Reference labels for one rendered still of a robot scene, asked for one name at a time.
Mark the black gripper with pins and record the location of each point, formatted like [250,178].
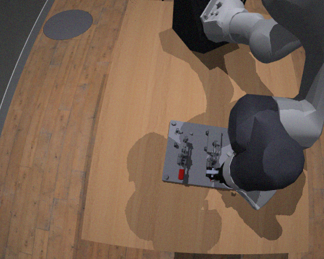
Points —
[216,174]

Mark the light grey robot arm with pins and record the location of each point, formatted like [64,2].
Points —
[266,157]

